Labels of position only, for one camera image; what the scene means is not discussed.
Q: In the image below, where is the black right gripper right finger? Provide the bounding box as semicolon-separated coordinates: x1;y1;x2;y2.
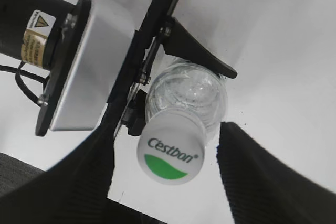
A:
217;122;335;223

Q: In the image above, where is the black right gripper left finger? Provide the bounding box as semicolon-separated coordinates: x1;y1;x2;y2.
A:
1;101;160;223

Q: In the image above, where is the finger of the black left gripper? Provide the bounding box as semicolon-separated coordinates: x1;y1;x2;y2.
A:
163;17;237;78

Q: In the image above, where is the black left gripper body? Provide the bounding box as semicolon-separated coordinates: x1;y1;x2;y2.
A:
101;0;179;137

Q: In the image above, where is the clear Cestbon water bottle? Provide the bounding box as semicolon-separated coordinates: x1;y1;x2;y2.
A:
145;57;228;142

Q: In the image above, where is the white green bottle cap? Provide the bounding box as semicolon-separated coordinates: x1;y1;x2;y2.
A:
136;108;207;185

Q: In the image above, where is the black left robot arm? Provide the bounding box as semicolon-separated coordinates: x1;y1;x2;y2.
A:
1;0;237;136

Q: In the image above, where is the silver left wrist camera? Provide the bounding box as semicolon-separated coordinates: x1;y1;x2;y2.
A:
35;0;135;136

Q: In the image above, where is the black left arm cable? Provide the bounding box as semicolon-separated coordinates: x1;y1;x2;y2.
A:
0;61;50;106

